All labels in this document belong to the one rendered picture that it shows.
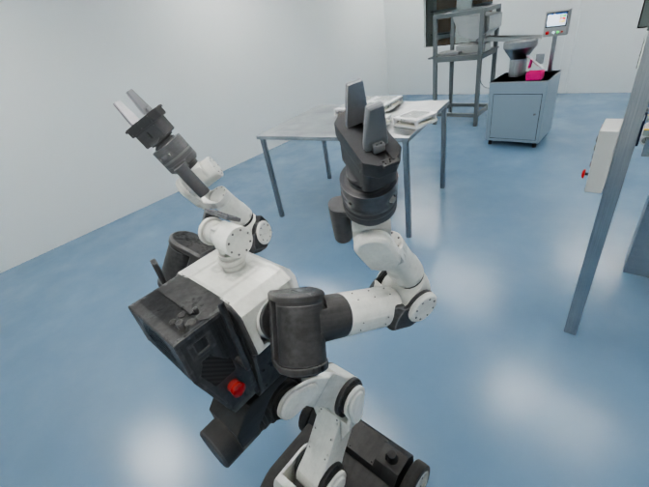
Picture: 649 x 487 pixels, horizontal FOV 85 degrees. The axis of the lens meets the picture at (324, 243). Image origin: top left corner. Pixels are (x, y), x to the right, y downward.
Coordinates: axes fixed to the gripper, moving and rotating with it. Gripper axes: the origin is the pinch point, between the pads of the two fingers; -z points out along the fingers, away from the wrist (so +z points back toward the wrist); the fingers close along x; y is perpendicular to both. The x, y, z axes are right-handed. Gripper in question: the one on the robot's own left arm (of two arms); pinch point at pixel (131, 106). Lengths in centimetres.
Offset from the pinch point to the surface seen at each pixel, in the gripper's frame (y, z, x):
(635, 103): -71, 100, 124
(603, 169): -61, 116, 107
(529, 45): -393, 176, 155
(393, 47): -777, 176, -10
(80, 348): -36, 89, -219
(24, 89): -241, -85, -289
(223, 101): -418, 42, -218
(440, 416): -1, 179, 10
